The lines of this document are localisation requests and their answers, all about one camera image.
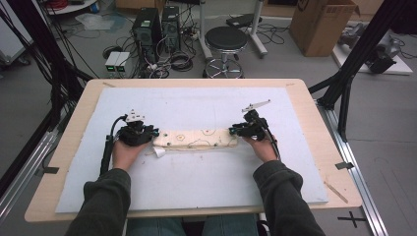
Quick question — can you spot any person's leg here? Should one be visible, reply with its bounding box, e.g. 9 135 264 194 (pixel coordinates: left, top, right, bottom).
201 214 260 236
126 217 183 236

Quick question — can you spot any grey device on board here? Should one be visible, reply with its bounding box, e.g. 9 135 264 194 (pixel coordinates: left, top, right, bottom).
337 23 366 47

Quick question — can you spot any white stand leg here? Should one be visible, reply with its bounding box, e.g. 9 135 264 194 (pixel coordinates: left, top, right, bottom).
249 0 268 59
198 0 214 62

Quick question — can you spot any person's right hand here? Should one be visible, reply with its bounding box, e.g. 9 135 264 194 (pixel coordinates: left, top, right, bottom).
242 135 279 164

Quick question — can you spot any cream cloth with white tag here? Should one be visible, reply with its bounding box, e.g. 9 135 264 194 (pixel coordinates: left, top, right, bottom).
144 128 239 158

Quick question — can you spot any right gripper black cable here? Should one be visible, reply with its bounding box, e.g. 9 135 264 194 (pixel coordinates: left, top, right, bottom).
258 118 282 161

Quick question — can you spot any large black computer tower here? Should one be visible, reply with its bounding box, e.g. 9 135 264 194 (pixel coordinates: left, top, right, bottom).
132 8 162 64

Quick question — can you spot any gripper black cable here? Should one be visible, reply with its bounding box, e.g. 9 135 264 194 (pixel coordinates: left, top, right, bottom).
258 118 282 161
99 114 128 177

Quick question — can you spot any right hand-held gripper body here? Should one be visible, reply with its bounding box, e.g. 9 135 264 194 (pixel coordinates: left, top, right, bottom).
240 99 272 142

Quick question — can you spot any thin wooden stick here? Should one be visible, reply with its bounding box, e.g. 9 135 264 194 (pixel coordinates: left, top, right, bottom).
324 181 349 205

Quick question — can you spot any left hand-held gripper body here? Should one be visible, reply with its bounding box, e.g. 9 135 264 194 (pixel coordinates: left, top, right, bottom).
116 108 155 148

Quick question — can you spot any clear plastic sheet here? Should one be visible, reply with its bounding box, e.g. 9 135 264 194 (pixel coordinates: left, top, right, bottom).
75 13 128 32

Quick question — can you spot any round white table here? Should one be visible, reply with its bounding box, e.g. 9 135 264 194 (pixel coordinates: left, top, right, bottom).
43 0 99 16

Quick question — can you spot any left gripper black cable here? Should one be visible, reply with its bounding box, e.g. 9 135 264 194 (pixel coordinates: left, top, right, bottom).
99 114 128 177

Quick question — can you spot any flat black device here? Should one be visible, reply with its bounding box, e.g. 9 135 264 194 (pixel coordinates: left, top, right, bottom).
225 13 264 29

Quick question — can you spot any white floor board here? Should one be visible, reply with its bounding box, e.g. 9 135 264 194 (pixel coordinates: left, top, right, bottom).
331 30 414 76

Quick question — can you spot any person's right leg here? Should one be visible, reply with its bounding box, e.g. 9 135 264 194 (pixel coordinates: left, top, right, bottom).
201 214 260 236

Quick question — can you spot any light blue table mat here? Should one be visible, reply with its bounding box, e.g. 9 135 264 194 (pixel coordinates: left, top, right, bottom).
54 87 329 214

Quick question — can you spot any slim black computer tower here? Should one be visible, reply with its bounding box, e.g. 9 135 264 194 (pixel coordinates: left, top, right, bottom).
160 5 182 52

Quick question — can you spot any cardboard box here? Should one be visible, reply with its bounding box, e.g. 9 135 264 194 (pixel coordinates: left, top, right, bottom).
288 0 361 57

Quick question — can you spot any wooden table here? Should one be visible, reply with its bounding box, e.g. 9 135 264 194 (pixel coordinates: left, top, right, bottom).
24 78 363 224

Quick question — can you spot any black frame with cables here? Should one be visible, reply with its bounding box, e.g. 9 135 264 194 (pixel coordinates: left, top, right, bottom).
0 0 94 198

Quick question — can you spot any aluminium rail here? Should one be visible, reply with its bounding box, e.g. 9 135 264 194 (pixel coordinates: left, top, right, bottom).
316 99 390 236
0 130 61 224

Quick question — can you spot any white panel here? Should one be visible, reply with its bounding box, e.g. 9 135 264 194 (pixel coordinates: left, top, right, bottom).
0 0 34 65

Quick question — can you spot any coiled black cable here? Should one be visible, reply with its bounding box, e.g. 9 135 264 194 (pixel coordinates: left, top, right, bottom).
169 52 195 73

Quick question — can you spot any black device on board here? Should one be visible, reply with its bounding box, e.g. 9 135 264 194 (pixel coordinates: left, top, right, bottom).
366 34 403 75

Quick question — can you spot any white box with green display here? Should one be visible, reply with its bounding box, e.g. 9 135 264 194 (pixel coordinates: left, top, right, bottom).
115 51 132 73
104 51 122 73

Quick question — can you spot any person's left hand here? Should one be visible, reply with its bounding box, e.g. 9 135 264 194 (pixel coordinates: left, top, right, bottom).
111 139 151 172

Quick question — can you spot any black round stool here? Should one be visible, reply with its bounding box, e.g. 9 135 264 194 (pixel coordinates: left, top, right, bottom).
202 26 249 79

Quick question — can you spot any person's left leg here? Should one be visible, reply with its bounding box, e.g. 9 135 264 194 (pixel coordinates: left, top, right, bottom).
126 217 183 236

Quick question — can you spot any black metal frame strut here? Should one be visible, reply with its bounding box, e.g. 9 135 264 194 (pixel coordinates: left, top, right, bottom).
308 0 417 143

